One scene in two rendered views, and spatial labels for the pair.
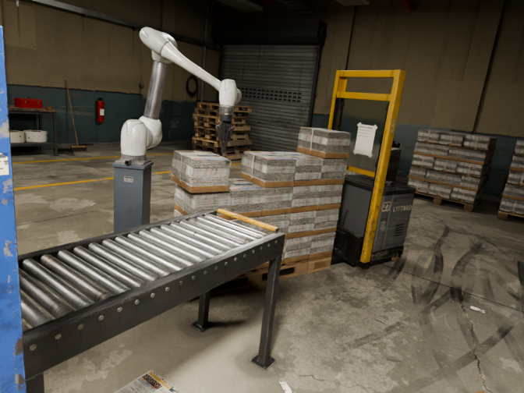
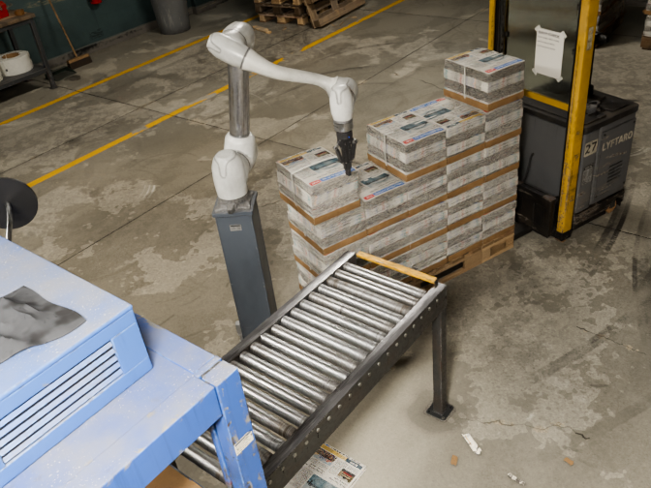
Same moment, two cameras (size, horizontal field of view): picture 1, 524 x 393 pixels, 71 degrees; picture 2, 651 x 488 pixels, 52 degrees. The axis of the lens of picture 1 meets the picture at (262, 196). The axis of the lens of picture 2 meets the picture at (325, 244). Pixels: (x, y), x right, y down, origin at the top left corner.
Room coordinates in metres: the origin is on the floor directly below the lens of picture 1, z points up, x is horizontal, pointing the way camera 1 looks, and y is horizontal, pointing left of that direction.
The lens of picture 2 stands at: (-0.46, 0.07, 2.64)
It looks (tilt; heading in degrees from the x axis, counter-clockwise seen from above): 34 degrees down; 7
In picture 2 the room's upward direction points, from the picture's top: 7 degrees counter-clockwise
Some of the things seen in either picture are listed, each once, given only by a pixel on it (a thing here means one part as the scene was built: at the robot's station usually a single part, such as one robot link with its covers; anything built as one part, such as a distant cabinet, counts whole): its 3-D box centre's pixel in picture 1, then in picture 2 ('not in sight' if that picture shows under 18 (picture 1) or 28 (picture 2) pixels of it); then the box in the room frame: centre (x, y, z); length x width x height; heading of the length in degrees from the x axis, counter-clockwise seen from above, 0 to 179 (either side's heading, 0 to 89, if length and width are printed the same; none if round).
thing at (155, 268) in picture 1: (136, 260); (294, 367); (1.43, 0.50, 0.77); 0.47 x 0.05 x 0.05; 55
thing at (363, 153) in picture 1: (359, 133); (539, 42); (3.60, -0.87, 1.28); 0.57 x 0.01 x 0.65; 36
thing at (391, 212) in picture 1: (367, 217); (565, 153); (3.81, -1.15, 0.40); 0.69 x 0.55 x 0.80; 36
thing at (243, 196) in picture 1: (246, 231); (390, 231); (2.92, 0.09, 0.42); 1.17 x 0.39 x 0.83; 126
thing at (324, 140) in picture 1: (315, 199); (480, 159); (3.34, -0.50, 0.65); 0.39 x 0.30 x 1.29; 36
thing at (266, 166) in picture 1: (267, 168); (405, 145); (3.00, -0.02, 0.95); 0.38 x 0.29 x 0.23; 35
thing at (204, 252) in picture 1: (182, 244); (333, 329); (1.64, 0.35, 0.77); 0.47 x 0.05 x 0.05; 55
